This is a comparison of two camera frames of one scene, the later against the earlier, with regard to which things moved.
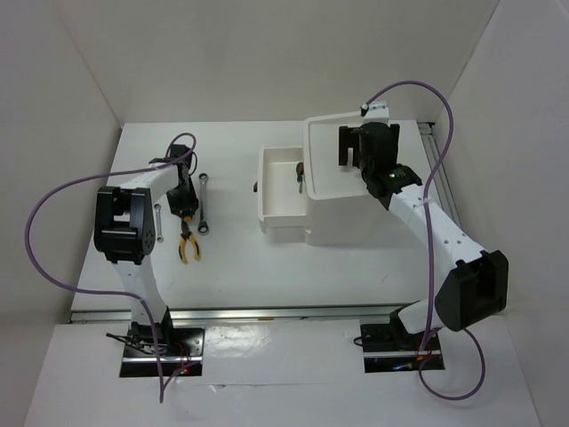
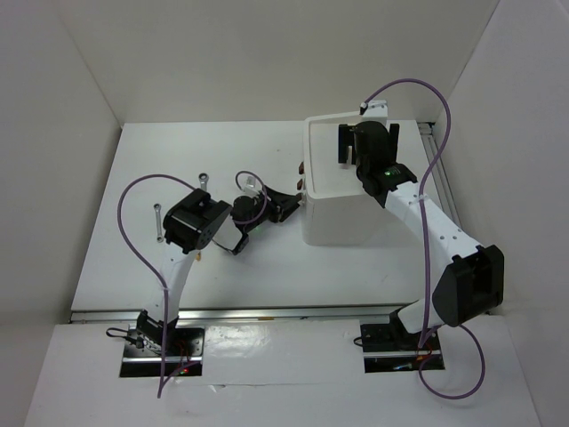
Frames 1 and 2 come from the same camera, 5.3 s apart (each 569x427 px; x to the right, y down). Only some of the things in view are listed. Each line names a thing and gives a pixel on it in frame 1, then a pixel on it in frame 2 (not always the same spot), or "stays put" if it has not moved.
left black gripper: [189, 202] → [281, 205]
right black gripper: [347, 139] stays put
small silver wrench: [159, 238] stays put
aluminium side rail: [443, 181] stays put
